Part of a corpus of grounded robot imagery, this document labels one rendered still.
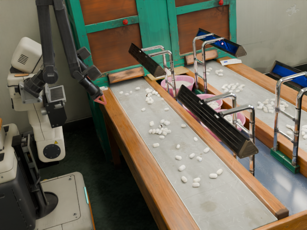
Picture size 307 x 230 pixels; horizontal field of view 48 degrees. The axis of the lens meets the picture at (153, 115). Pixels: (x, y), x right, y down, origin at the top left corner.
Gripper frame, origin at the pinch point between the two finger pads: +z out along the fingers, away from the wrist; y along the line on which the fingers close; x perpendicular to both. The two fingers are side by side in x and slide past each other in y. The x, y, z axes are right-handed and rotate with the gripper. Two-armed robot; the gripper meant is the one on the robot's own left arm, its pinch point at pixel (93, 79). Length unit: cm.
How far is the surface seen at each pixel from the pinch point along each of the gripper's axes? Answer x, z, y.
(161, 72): -37, 12, -33
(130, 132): 0.4, 26.2, -41.5
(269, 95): -86, 74, -39
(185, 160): -15, 37, -82
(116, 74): -12.8, 23.5, 40.5
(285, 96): -91, 74, -50
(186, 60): -66, 53, 41
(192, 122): -32, 43, -50
